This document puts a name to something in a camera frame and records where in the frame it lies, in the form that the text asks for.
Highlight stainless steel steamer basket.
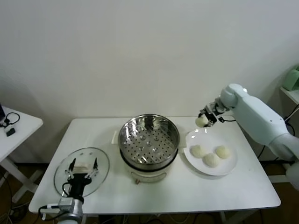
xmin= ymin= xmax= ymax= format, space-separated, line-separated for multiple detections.
xmin=118 ymin=113 xmax=181 ymax=165

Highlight steel steamer pot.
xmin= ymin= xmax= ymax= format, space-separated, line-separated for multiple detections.
xmin=111 ymin=130 xmax=187 ymax=185

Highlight white side table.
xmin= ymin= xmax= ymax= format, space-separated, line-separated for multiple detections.
xmin=0 ymin=106 xmax=44 ymax=203

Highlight black wired headphones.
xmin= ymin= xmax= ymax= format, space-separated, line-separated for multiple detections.
xmin=0 ymin=112 xmax=21 ymax=129

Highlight dark blue device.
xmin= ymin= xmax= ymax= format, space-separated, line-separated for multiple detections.
xmin=0 ymin=101 xmax=7 ymax=122

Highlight white steamed baozi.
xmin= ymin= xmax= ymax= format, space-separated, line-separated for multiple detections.
xmin=191 ymin=144 xmax=207 ymax=158
xmin=215 ymin=145 xmax=231 ymax=159
xmin=195 ymin=116 xmax=209 ymax=128
xmin=202 ymin=153 xmax=221 ymax=168

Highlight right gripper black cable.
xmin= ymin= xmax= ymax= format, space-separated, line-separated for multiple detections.
xmin=218 ymin=115 xmax=236 ymax=123

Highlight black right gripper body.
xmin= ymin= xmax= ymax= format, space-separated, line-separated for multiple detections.
xmin=207 ymin=100 xmax=227 ymax=117

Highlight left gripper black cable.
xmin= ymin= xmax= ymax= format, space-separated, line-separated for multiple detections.
xmin=62 ymin=182 xmax=71 ymax=197

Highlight white round plate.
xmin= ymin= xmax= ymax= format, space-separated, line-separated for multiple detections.
xmin=183 ymin=129 xmax=238 ymax=177

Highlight pale green box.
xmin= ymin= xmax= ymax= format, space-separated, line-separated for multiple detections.
xmin=282 ymin=66 xmax=299 ymax=91

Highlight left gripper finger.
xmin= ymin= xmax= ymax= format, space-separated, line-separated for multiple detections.
xmin=85 ymin=157 xmax=99 ymax=179
xmin=64 ymin=158 xmax=77 ymax=180

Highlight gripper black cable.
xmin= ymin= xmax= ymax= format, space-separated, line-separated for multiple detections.
xmin=62 ymin=182 xmax=71 ymax=197
xmin=218 ymin=115 xmax=236 ymax=123

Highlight black wall cable with adapter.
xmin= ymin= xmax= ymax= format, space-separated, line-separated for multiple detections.
xmin=258 ymin=109 xmax=296 ymax=161

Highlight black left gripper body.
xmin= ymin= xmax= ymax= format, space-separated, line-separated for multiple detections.
xmin=62 ymin=174 xmax=92 ymax=203

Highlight round glass pot lid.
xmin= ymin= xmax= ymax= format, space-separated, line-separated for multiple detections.
xmin=53 ymin=147 xmax=110 ymax=199

